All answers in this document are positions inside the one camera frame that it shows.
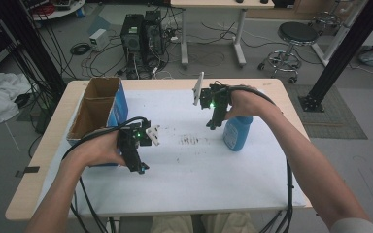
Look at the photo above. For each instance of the person's legs in beige pants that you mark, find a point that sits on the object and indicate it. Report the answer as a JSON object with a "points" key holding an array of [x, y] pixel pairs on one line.
{"points": [[207, 225]]}

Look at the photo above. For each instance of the white slanted pole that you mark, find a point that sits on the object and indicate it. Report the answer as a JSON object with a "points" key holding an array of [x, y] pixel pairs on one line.
{"points": [[340, 32]]}

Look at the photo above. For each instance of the grey floor mat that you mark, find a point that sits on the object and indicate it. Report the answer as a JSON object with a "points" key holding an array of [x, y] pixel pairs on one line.
{"points": [[333, 119]]}

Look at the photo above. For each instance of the black round stool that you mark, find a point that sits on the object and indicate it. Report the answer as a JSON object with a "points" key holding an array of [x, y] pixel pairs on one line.
{"points": [[296, 34]]}

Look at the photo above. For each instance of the black metal frame post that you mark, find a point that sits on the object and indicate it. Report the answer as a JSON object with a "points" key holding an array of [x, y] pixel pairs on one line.
{"points": [[346, 55], [35, 45]]}

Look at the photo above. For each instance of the white-legged desk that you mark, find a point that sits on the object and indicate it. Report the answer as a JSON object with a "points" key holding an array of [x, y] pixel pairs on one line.
{"points": [[217, 4]]}

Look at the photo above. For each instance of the black tape strip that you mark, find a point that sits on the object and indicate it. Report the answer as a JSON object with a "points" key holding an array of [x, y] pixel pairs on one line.
{"points": [[27, 170]]}

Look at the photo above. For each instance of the blue cardboard box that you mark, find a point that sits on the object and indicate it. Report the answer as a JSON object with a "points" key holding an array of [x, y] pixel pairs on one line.
{"points": [[97, 108]]}

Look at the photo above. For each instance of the person's right hand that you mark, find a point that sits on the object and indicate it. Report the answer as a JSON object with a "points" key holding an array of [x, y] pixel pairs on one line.
{"points": [[247, 103]]}

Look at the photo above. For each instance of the white table mat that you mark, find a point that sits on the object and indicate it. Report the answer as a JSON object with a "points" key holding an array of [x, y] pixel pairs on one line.
{"points": [[191, 174]]}

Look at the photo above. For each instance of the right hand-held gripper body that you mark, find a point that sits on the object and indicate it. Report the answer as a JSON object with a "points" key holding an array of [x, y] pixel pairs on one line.
{"points": [[212, 95]]}

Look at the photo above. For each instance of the person's left hand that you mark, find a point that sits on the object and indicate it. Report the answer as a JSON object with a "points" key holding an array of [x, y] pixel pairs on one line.
{"points": [[98, 149]]}

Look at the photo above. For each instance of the blue plastic bottle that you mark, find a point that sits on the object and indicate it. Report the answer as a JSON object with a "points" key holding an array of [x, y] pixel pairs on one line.
{"points": [[236, 134]]}

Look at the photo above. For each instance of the chrome stool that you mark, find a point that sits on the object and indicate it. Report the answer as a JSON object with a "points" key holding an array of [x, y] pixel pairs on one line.
{"points": [[327, 18]]}

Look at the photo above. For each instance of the round white table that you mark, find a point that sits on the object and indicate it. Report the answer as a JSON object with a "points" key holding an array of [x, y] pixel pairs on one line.
{"points": [[64, 11]]}

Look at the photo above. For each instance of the black computer tower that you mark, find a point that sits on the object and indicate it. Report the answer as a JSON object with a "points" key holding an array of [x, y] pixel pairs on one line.
{"points": [[153, 35], [132, 34]]}

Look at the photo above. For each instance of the small white box device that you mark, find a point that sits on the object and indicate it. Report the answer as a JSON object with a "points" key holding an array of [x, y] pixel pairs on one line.
{"points": [[98, 39]]}

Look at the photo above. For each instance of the white cloth heap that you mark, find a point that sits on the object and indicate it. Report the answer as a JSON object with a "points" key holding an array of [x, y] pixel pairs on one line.
{"points": [[0, 97]]}

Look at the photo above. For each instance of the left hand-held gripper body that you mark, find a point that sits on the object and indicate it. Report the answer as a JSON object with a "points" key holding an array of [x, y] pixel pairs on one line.
{"points": [[132, 136]]}

